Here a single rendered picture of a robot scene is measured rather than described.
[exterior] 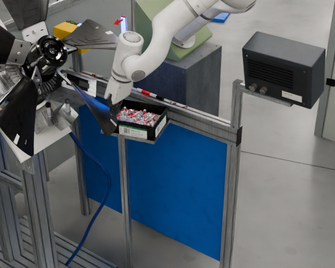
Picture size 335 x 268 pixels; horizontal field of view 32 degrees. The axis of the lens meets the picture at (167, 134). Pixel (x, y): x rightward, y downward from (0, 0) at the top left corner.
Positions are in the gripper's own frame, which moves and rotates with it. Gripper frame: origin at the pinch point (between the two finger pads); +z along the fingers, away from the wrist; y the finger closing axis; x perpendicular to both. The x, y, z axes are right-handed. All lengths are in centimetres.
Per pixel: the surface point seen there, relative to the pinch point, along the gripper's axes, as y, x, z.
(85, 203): -31, -24, 102
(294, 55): -30, 45, -39
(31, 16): 7.6, -37.5, -20.7
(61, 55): 9.5, -20.3, -15.6
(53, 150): -48, -64, 105
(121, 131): -8.3, 0.1, 16.5
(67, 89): 3.5, -20.0, 2.7
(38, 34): 9.7, -31.5, -17.4
